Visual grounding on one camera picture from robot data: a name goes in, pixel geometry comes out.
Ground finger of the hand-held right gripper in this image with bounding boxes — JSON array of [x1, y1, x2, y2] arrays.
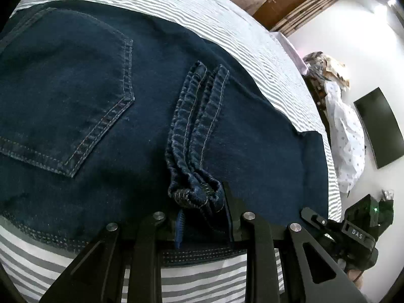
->
[[300, 207, 336, 228]]

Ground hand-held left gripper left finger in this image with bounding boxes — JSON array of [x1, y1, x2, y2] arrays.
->
[[39, 211, 187, 303]]

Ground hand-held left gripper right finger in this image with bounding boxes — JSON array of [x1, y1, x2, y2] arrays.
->
[[222, 181, 368, 303]]

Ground dark blue denim pants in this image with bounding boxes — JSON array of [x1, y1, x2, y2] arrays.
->
[[0, 0, 331, 265]]

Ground person's right hand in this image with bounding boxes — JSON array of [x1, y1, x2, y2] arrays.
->
[[346, 267, 365, 285]]

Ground white floral cloth cover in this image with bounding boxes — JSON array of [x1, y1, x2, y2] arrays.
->
[[324, 80, 367, 194]]

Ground black flat television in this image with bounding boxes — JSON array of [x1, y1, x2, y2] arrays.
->
[[353, 87, 404, 170]]

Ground dark wooden cabinet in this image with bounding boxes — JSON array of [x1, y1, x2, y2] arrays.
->
[[304, 72, 331, 139]]

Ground pile of floral pillows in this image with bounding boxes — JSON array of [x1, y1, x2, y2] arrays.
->
[[302, 51, 351, 89]]

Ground light purple cloth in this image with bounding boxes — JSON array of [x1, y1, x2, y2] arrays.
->
[[271, 32, 309, 74]]

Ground bed with grey striped sheet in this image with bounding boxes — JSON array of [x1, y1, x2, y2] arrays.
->
[[0, 0, 342, 303]]

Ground striped brown curtain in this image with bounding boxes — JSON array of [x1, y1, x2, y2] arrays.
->
[[278, 0, 345, 37]]

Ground brown wooden door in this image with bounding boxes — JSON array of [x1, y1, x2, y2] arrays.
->
[[252, 0, 317, 31]]

